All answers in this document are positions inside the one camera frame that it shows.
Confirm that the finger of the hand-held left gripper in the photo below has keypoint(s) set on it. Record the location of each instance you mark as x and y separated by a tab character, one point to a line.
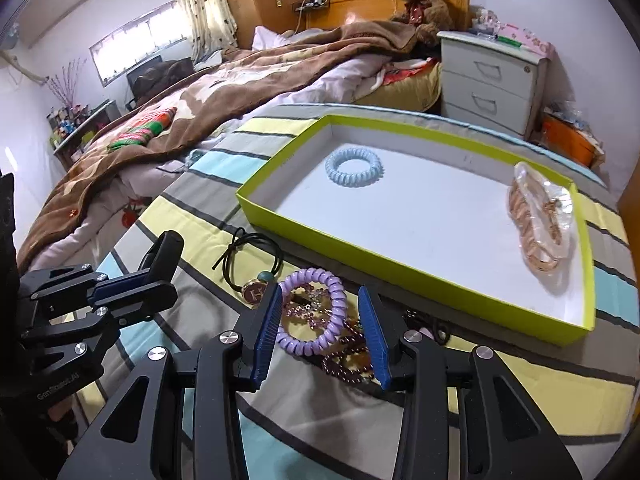
122	291
162	255

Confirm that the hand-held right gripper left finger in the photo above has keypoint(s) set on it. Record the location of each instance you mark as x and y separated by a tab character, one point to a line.
265	332

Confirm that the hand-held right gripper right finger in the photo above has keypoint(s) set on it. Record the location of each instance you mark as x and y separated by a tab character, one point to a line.
372	332

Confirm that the green-edged white tray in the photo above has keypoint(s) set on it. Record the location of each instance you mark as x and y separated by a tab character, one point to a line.
425	220

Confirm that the shelf with bottles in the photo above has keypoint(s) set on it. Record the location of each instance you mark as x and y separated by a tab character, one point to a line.
75	127

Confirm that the red green knitted cloth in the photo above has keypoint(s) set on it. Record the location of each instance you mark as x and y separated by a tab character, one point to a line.
142	130

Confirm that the dried flower branches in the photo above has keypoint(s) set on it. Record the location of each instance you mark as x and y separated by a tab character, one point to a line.
65	82

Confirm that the black chair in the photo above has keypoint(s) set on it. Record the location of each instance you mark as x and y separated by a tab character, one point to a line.
155	80

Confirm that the brown patterned blanket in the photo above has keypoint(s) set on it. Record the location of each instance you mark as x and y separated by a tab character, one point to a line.
225	90

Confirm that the window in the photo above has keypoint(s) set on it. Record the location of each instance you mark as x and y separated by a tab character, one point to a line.
130	40

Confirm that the pearly pink hair claw clip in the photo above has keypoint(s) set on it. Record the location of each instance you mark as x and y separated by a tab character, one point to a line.
542	195

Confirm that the yellow mattress sheet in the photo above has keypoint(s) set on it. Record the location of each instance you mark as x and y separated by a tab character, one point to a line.
410	91

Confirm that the dotted curtain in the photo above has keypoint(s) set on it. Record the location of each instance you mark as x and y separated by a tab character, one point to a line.
205	10

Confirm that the red patterned cloth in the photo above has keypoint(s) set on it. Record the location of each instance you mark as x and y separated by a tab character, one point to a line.
405	67

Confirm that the white drawer nightstand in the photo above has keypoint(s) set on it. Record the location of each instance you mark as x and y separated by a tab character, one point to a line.
490	85

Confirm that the orange storage box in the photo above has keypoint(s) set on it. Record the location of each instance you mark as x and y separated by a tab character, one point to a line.
570	142

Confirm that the wooden door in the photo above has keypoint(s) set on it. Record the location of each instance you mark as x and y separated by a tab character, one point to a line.
631	200

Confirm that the power strip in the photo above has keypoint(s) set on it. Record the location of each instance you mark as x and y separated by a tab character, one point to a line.
312	2

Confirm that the wooden bed headboard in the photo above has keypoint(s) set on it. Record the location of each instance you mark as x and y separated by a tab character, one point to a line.
360	7

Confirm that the brown teddy bear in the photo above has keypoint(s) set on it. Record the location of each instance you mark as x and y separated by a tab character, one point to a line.
425	10

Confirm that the clear containers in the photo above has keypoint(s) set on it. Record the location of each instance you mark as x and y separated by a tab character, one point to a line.
484	21

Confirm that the pink tissue box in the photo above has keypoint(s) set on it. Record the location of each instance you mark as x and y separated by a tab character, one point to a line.
530	40

